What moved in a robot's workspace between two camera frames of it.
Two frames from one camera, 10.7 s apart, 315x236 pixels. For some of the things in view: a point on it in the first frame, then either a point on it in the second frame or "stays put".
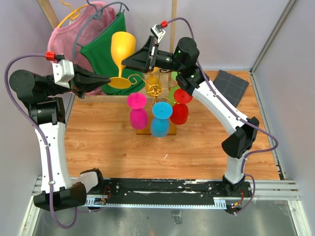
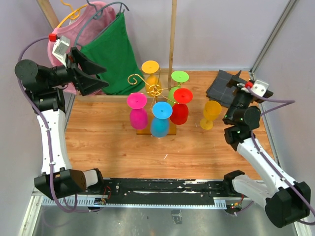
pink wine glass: x=138 y=117 stays put
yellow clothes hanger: x=72 y=15 stays put
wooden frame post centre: x=174 y=7 stays put
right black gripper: x=140 y=61 to x=234 y=81
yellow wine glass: x=123 y=44 to x=211 y=110
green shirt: x=99 y=55 stays put
